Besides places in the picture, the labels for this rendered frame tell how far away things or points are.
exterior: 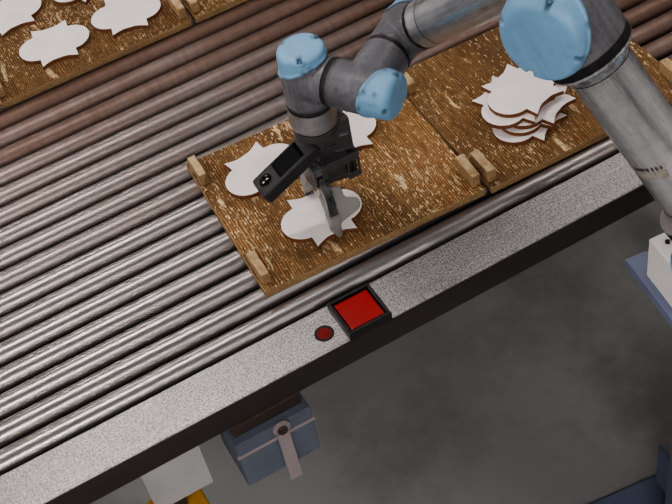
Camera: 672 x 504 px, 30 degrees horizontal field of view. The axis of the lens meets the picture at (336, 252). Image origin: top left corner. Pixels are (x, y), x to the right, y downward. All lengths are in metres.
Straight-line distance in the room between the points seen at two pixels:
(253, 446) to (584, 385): 1.18
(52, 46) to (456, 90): 0.83
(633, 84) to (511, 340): 1.55
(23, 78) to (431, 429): 1.21
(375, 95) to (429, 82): 0.51
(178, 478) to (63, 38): 1.00
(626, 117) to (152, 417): 0.84
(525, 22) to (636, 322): 1.67
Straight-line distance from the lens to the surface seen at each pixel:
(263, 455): 2.03
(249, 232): 2.11
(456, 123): 2.23
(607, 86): 1.59
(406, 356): 3.07
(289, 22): 2.53
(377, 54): 1.85
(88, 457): 1.94
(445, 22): 1.82
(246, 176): 2.19
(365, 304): 1.98
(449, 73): 2.33
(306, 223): 2.09
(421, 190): 2.12
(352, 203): 2.04
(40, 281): 2.18
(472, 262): 2.03
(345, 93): 1.83
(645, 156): 1.65
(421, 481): 2.87
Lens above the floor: 2.46
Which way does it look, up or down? 48 degrees down
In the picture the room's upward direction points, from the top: 12 degrees counter-clockwise
